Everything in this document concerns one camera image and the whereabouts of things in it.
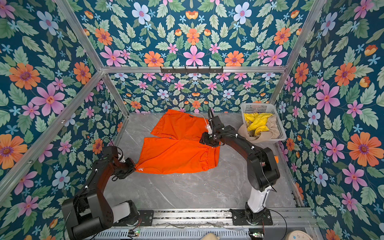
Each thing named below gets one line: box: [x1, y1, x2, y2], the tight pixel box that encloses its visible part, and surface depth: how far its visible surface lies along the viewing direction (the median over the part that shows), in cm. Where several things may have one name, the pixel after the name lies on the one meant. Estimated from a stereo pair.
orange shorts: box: [135, 109, 221, 174], surface depth 101 cm
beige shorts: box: [238, 112, 281, 142], surface depth 98 cm
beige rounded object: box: [202, 232, 220, 240], surface depth 67 cm
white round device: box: [285, 230, 314, 240], surface depth 68 cm
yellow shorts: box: [243, 112, 273, 136], surface depth 98 cm
